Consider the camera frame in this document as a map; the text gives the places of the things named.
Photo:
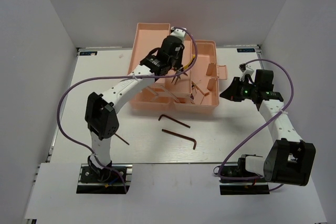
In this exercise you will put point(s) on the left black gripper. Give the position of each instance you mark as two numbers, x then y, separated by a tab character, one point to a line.
179	62

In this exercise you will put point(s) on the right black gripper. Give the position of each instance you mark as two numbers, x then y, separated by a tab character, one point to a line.
231	93

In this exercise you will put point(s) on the yellow needle nose pliers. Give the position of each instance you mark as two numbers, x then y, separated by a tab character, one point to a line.
182	71

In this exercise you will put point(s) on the long hex key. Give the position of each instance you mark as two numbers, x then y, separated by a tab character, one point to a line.
182	137
174	120

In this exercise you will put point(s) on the small dark hex key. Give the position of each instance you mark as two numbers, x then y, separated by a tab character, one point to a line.
122	139

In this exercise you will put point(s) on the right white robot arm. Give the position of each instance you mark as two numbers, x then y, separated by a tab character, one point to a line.
290	159

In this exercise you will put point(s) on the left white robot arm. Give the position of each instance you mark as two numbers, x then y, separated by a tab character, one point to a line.
102	109

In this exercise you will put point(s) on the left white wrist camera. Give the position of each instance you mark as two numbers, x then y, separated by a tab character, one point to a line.
179	33

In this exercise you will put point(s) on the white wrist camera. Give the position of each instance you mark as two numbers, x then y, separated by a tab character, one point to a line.
246	70
179	33

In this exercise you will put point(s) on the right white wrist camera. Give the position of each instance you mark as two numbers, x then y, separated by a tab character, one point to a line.
246	70

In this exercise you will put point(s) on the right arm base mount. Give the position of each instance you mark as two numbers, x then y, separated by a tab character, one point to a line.
241	187

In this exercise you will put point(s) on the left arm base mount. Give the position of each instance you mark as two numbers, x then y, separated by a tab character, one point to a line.
109	184

